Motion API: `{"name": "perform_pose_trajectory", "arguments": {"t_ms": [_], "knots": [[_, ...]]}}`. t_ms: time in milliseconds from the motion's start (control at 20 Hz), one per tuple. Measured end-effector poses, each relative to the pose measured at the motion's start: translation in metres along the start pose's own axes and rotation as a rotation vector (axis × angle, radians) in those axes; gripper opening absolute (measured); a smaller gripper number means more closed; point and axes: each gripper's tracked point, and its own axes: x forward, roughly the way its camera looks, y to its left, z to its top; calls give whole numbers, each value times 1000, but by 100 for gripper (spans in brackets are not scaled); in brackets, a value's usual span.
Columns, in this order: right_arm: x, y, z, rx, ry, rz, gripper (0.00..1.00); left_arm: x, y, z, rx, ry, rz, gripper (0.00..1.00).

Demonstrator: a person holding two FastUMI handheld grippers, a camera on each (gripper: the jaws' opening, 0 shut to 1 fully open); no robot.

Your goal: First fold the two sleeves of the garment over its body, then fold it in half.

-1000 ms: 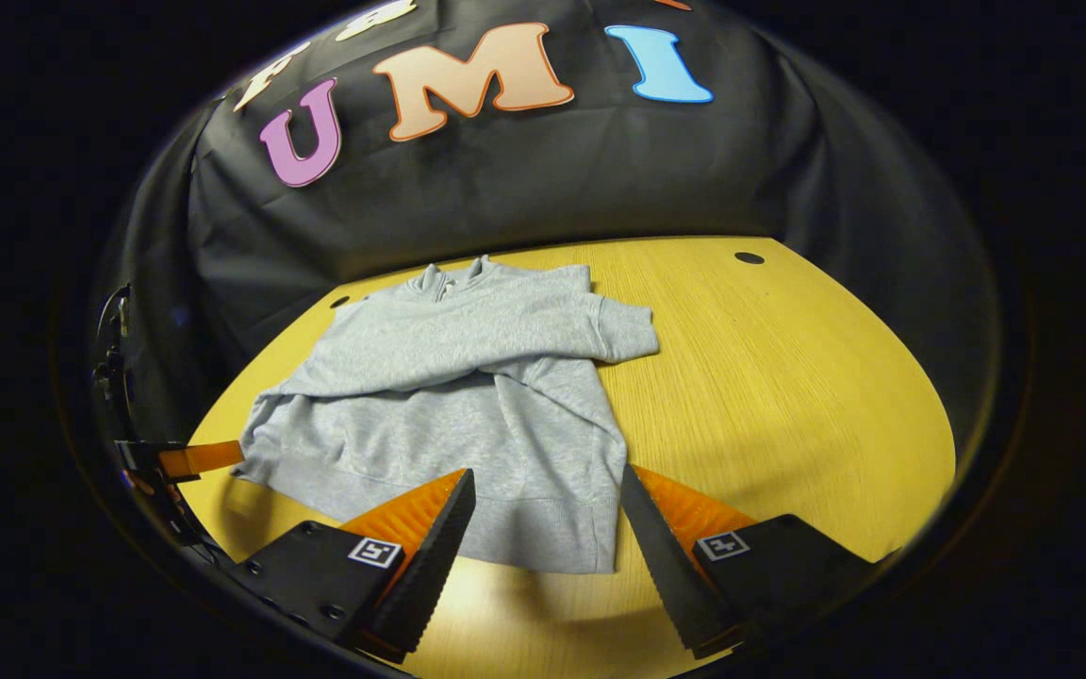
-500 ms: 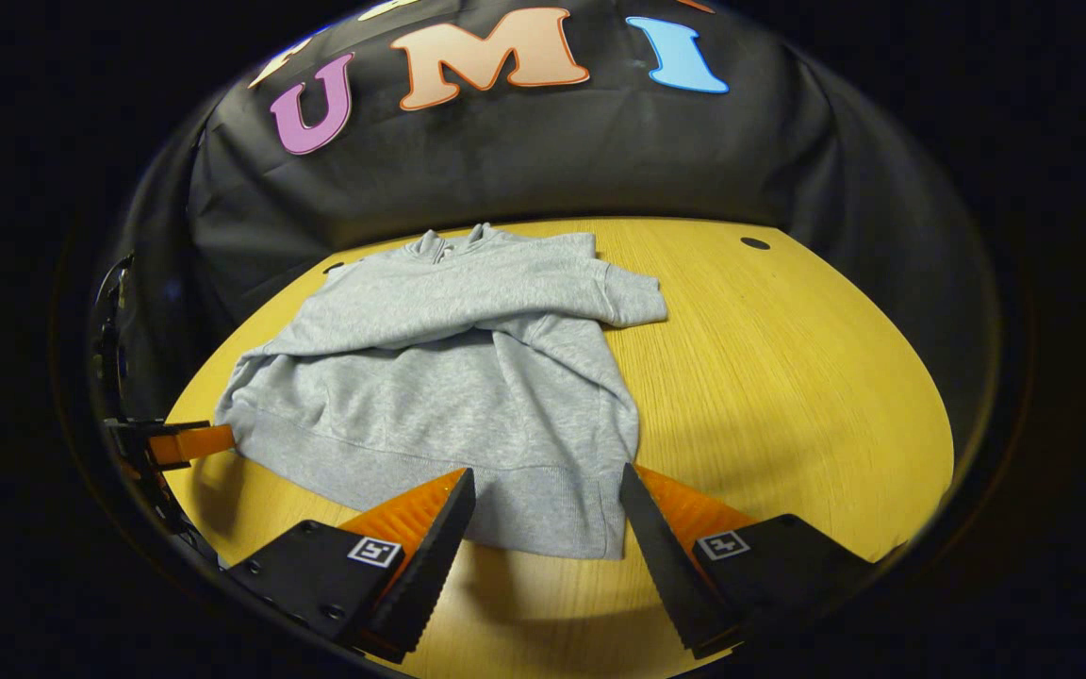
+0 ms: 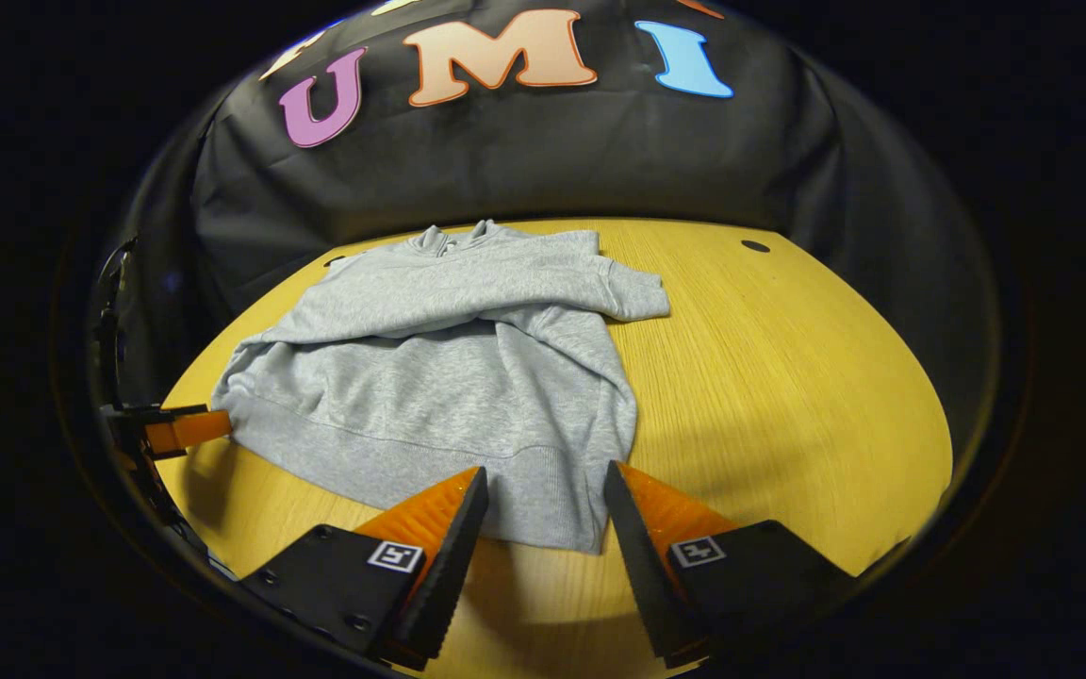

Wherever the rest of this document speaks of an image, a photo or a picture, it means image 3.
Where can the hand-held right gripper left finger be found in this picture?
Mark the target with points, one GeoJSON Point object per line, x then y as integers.
{"type": "Point", "coordinates": [444, 585]}

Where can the grey zip-neck sweatshirt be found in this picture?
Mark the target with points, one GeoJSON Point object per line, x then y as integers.
{"type": "Point", "coordinates": [430, 396]}

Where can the black backdrop cloth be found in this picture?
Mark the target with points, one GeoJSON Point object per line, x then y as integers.
{"type": "Point", "coordinates": [552, 160]}

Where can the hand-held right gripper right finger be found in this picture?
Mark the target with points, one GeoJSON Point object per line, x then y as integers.
{"type": "Point", "coordinates": [647, 575]}

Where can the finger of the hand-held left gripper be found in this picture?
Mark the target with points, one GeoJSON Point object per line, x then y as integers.
{"type": "Point", "coordinates": [180, 432]}

